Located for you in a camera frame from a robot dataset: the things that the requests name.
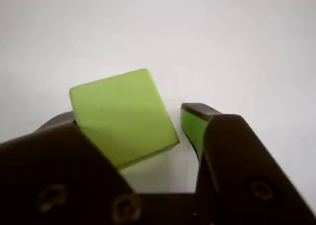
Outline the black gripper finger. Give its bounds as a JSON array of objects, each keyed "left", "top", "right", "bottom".
[
  {"left": 0, "top": 111, "right": 144, "bottom": 225},
  {"left": 180, "top": 102, "right": 316, "bottom": 225}
]

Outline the green lego block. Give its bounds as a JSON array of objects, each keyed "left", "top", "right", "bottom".
[{"left": 68, "top": 68, "right": 181, "bottom": 171}]

